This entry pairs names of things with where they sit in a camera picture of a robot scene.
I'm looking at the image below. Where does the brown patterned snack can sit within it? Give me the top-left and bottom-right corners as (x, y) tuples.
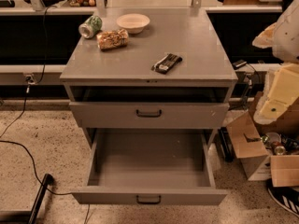
(96, 29), (129, 50)

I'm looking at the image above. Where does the closed grey top drawer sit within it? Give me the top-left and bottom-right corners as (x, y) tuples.
(70, 102), (228, 129)

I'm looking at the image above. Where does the black and white shoe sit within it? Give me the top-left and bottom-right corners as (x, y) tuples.
(266, 179), (299, 217)

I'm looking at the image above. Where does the black floor cable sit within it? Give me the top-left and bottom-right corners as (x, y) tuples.
(0, 5), (92, 224)

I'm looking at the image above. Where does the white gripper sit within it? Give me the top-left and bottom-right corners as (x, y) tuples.
(252, 22), (299, 125)

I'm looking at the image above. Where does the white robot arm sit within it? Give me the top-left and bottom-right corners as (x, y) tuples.
(252, 0), (299, 124)

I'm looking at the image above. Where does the white paper bowl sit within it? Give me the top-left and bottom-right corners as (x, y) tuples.
(117, 13), (150, 35)

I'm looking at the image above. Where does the open grey middle drawer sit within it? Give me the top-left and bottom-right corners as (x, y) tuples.
(72, 129), (227, 205)

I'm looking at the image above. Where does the black metal stand leg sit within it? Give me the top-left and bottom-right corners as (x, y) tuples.
(27, 174), (54, 224)

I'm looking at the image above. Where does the green soda can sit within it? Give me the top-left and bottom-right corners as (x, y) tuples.
(78, 15), (102, 38)

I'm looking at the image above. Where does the small black device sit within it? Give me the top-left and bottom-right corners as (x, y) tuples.
(232, 60), (247, 70)

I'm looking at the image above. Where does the grey drawer cabinet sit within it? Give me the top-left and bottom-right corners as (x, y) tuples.
(61, 8), (237, 142)

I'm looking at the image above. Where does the cardboard box with cans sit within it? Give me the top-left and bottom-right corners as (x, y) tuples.
(226, 91), (299, 187)

